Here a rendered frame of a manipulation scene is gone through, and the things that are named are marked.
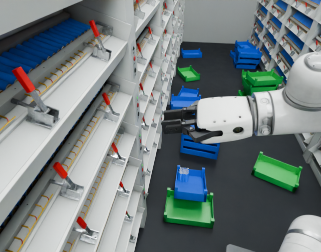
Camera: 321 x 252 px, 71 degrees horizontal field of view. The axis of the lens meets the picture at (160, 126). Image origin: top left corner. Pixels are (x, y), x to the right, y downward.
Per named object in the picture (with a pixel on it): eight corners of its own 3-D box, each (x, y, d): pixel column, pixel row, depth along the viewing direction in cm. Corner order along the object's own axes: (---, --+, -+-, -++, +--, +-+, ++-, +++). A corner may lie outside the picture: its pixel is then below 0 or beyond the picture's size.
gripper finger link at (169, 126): (196, 140, 44) (162, 142, 46) (196, 129, 46) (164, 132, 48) (194, 127, 42) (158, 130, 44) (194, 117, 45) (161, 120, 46)
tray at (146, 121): (158, 97, 162) (164, 81, 153) (140, 158, 114) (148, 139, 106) (131, 87, 160) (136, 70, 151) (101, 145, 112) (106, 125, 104)
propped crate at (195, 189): (176, 174, 171) (177, 164, 168) (204, 177, 169) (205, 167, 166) (173, 198, 143) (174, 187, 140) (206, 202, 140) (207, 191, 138)
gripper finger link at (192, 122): (203, 142, 43) (181, 134, 46) (217, 128, 45) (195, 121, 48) (202, 131, 41) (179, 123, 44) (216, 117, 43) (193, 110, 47)
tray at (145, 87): (157, 72, 150) (165, 53, 142) (138, 129, 103) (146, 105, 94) (128, 61, 148) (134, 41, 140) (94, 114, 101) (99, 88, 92)
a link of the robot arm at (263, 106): (272, 145, 42) (254, 146, 43) (262, 118, 49) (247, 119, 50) (276, 108, 37) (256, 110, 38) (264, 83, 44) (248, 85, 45)
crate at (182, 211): (211, 199, 153) (213, 192, 148) (212, 228, 138) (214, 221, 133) (167, 194, 157) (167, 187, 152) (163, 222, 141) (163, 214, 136)
